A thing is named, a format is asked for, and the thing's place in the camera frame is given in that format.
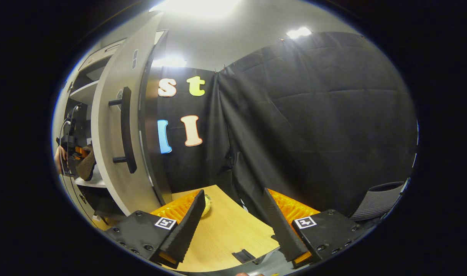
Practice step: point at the black table clamp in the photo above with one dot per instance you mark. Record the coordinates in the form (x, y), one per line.
(244, 255)

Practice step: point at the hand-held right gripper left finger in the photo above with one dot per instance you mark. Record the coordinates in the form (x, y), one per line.
(187, 230)

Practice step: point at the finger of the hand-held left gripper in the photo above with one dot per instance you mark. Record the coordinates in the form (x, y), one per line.
(82, 152)

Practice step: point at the white shoe cabinet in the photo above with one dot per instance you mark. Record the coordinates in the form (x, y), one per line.
(84, 92)

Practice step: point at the white shoe cabinet door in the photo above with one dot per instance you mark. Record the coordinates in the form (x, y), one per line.
(110, 153)

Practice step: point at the black backdrop cloth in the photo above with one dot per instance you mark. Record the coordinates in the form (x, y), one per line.
(314, 115)

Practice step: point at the ceiling light panel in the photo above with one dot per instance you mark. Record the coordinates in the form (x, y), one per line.
(197, 5)
(168, 61)
(298, 32)

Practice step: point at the brown fuzzy shoe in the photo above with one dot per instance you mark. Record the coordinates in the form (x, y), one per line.
(87, 165)

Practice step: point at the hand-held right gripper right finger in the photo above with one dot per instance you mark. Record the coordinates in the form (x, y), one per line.
(281, 230)

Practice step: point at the grey mesh chair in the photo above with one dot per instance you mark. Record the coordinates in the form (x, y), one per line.
(377, 201)

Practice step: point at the yellow ball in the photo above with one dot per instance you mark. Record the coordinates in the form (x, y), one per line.
(207, 207)

